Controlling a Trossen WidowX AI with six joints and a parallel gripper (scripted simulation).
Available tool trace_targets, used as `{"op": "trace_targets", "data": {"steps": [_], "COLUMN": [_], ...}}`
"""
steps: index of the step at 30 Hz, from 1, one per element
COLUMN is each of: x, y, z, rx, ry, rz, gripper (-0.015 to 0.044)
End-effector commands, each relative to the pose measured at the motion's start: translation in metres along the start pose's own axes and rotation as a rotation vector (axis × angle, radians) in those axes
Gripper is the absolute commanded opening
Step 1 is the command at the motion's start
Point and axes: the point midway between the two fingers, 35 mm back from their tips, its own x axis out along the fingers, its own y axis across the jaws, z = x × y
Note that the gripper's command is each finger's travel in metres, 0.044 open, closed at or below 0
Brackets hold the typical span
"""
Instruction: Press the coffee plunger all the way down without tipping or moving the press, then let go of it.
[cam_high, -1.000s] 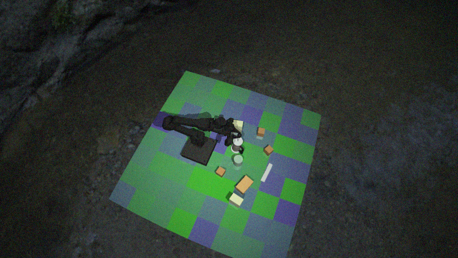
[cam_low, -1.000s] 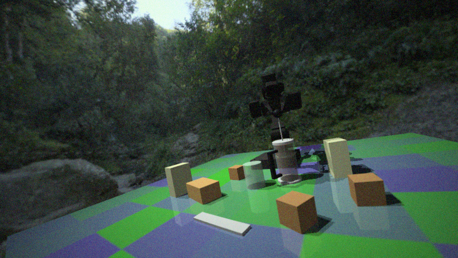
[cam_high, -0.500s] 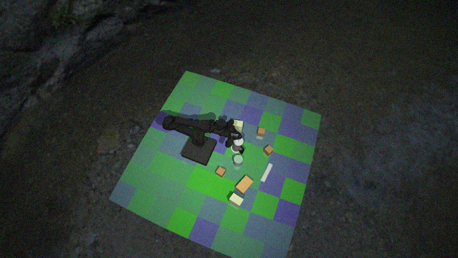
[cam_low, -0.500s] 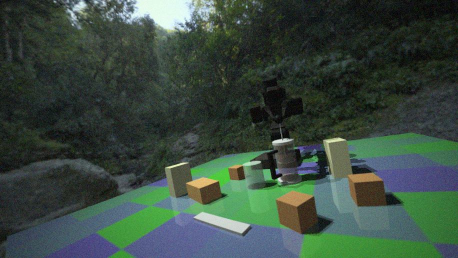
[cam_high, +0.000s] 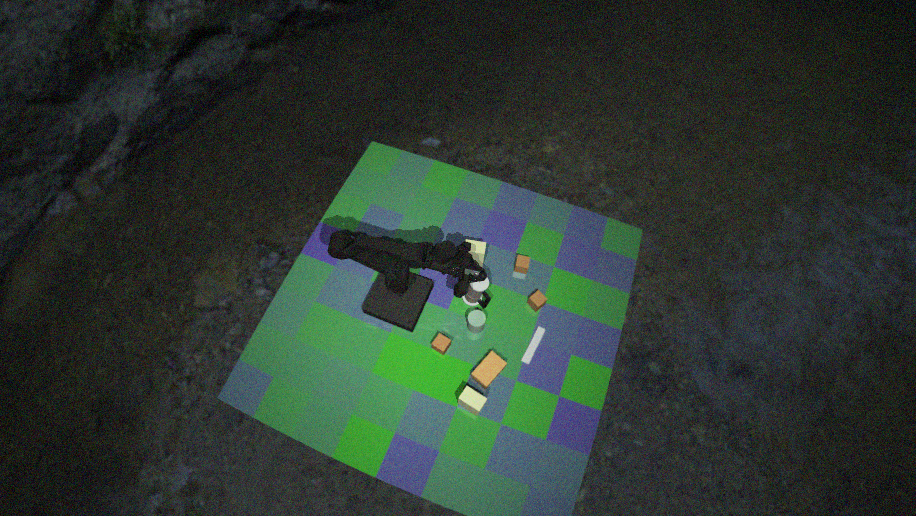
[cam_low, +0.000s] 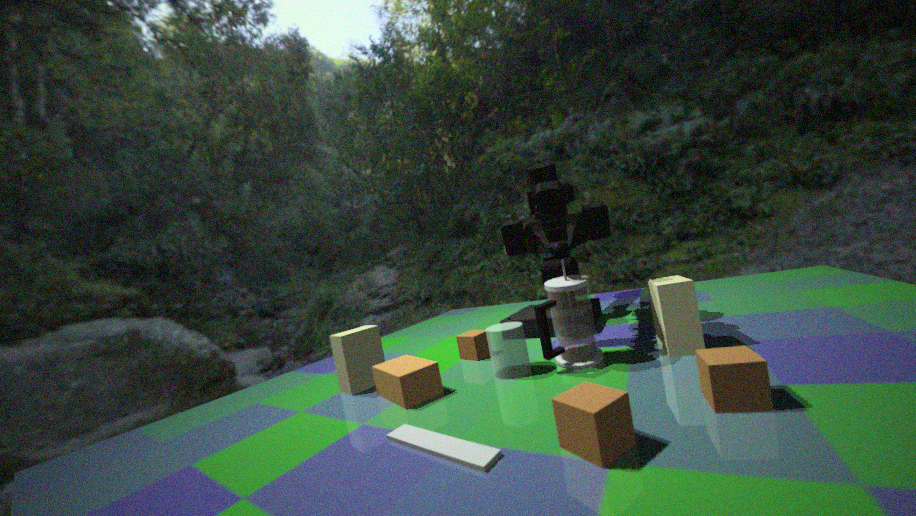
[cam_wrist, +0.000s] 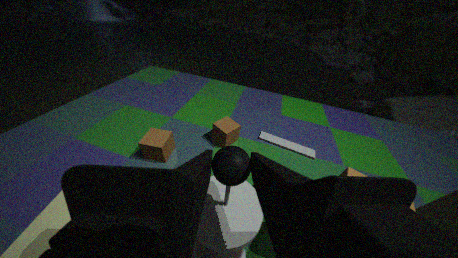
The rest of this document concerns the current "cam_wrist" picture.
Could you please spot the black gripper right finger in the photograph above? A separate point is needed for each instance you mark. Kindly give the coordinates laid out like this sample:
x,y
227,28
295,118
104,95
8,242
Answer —
x,y
299,210

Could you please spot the white flat bar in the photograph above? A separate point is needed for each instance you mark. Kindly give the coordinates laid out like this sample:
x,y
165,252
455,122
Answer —
x,y
297,148

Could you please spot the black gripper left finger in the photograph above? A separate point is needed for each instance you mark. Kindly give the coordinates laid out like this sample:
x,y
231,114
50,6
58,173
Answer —
x,y
175,196

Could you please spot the glass french press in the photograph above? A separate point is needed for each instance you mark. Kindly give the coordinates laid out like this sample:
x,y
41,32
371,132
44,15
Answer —
x,y
232,215

